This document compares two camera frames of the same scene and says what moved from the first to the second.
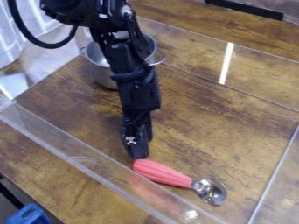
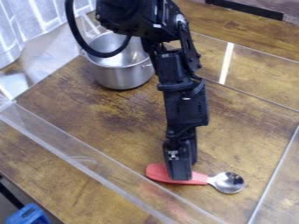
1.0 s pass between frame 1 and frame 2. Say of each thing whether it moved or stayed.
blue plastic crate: stayed
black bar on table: stayed
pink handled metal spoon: moved
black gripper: moved
